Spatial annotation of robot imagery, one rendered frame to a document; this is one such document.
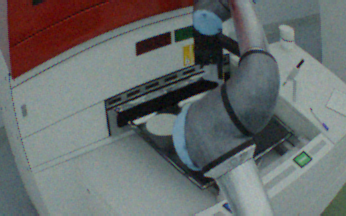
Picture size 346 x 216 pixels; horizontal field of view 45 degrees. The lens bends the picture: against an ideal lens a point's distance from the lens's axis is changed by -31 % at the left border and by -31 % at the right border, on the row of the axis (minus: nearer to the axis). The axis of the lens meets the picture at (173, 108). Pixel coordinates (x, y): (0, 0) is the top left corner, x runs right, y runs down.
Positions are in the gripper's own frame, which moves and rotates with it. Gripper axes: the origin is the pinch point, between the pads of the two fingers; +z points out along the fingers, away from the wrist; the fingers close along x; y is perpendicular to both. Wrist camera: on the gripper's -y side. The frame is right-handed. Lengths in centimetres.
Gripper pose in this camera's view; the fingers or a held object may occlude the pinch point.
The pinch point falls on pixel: (222, 83)
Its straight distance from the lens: 163.5
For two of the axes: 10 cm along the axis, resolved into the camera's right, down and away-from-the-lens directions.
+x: -1.0, 6.4, -7.6
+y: -9.9, -0.1, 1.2
